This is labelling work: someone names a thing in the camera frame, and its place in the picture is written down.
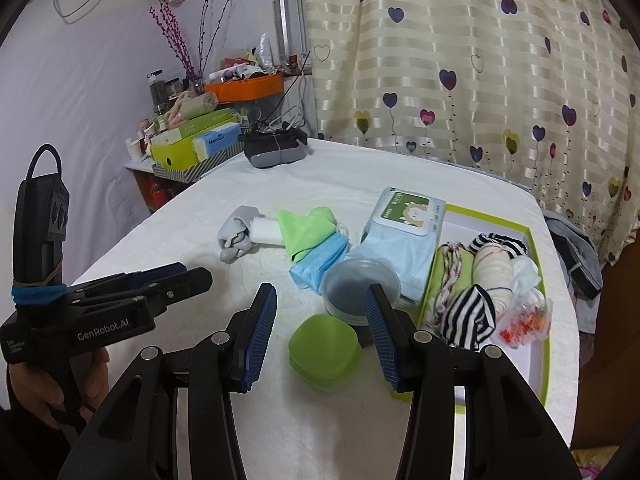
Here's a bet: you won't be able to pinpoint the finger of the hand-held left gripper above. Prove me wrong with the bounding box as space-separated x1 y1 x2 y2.
70 267 213 317
126 262 187 281

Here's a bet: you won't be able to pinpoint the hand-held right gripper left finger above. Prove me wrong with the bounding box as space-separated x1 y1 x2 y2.
57 282 278 480

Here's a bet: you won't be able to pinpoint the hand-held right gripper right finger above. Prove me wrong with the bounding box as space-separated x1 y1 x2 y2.
364 283 583 480

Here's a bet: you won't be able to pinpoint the black white striped sock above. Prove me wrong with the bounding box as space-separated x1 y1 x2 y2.
440 285 497 352

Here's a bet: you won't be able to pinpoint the beige sock with striped cuff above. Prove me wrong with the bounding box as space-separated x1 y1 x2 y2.
470 232 529 311

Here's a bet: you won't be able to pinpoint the clear packet with red bits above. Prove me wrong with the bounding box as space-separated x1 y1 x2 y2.
496 296 553 348

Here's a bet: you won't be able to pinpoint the green-edged cardboard box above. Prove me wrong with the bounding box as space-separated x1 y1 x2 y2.
415 203 553 413

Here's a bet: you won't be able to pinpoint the person's left hand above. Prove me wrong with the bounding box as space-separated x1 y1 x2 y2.
7 349 111 429

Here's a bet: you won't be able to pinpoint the blue elastic band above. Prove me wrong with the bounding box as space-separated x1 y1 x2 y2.
11 282 68 306

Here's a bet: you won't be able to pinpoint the green plastic lidded container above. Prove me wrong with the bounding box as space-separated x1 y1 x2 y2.
288 314 362 393

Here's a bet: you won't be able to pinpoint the round clear plastic container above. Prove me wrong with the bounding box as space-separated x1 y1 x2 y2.
321 257 402 348

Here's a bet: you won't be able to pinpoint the grey sock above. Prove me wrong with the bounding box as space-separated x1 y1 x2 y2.
216 205 262 264

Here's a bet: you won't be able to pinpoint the red item under shelf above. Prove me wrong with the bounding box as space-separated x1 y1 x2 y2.
145 172 181 211

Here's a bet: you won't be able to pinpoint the wet wipes pack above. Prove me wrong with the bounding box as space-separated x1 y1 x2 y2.
357 186 447 303

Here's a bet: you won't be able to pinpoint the blue face mask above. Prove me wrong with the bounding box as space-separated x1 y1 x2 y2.
289 225 353 296

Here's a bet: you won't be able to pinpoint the white folded cloth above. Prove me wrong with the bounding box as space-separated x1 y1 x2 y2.
249 215 285 247

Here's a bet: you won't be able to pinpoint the green cloth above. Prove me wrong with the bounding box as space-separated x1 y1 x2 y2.
276 206 337 264

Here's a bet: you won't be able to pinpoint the green carton box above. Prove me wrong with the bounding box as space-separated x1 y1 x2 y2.
150 109 240 172

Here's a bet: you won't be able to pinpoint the zigzag patterned box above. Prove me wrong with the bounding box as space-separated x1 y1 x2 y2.
152 140 246 183

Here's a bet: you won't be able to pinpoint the blue white box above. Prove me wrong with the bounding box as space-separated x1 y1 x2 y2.
192 122 241 158

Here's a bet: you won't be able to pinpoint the black grey device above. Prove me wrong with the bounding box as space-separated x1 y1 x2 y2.
237 127 310 169

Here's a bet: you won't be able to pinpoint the pink beige cloth bundle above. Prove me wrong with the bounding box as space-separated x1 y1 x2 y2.
167 92 219 126

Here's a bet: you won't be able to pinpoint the tall glass jar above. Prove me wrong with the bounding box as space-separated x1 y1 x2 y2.
146 70 167 111

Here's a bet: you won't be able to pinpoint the orange tray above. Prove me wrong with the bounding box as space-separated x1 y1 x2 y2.
205 72 285 106

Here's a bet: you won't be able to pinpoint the dark bag beside table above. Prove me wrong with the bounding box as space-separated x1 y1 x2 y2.
544 210 603 301

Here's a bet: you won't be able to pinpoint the pile of small toiletries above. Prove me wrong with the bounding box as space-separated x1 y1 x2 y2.
207 34 286 83

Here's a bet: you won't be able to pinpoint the pink flower branches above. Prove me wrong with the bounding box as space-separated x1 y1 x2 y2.
149 0 240 86

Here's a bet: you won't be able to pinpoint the wooden cabinet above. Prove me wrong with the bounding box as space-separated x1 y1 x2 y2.
575 225 640 453

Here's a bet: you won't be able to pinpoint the colourful printed cloth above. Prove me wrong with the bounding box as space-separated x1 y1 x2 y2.
570 447 613 480

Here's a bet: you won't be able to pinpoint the cream curtain with hearts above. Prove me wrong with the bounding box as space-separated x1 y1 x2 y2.
300 0 640 263

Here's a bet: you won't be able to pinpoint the metal window frame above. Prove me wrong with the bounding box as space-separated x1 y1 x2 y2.
271 0 307 61

